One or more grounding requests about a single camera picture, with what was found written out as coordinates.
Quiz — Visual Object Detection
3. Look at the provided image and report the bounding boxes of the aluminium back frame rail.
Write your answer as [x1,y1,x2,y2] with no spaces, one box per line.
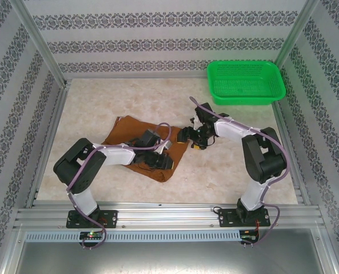
[62,71,212,81]

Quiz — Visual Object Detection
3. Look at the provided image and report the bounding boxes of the slotted grey cable duct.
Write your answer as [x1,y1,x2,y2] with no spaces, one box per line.
[25,229,241,243]

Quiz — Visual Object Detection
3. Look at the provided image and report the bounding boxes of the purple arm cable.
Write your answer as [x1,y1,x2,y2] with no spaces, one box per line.
[189,96,283,249]
[66,122,174,252]

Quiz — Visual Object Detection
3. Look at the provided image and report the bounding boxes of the brown long pants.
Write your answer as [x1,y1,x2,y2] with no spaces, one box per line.
[100,115,189,184]

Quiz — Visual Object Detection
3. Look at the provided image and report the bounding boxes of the circuit board with green light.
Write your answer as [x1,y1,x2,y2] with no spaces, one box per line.
[79,231,104,240]

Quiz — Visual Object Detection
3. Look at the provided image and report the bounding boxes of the grey metal sheet panel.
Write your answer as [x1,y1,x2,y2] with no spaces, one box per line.
[0,228,339,274]

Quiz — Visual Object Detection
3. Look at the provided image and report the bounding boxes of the circuit board with red wires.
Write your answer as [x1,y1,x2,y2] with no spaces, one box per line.
[240,229,259,243]

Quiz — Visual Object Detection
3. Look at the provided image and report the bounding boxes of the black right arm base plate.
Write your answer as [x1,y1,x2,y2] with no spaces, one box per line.
[218,207,272,228]

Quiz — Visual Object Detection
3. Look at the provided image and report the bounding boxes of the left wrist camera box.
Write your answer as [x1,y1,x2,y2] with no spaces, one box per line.
[139,128,162,147]

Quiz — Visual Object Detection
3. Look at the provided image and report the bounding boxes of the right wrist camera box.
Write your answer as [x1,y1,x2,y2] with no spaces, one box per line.
[194,102,216,124]

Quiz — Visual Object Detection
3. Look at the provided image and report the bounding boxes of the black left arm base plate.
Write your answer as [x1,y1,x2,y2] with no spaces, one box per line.
[65,209,119,229]

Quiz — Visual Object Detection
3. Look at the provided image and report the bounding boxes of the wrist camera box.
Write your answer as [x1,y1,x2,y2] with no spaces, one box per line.
[139,128,162,147]
[194,102,216,124]

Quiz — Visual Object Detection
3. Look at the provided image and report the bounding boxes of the aluminium frame post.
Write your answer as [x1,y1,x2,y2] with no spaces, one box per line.
[19,0,67,86]
[274,0,321,71]

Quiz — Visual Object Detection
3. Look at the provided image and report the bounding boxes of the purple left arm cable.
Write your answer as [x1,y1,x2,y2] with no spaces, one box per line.
[66,122,174,252]

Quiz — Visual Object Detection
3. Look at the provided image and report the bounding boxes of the thin black cable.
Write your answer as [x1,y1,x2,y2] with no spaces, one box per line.
[213,205,239,213]

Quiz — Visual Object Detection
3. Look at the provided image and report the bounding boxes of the green plastic basket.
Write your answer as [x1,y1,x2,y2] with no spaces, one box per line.
[206,60,286,106]

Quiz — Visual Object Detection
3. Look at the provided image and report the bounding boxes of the aluminium front frame rail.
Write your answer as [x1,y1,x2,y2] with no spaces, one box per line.
[14,201,321,229]

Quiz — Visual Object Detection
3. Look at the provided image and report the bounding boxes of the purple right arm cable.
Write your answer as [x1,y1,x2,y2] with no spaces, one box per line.
[189,96,283,249]

